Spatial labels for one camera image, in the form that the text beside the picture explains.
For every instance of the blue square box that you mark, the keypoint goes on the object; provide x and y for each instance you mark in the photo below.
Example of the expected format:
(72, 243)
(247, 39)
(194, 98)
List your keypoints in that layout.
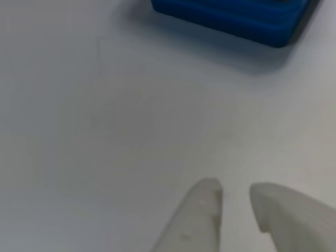
(236, 18)

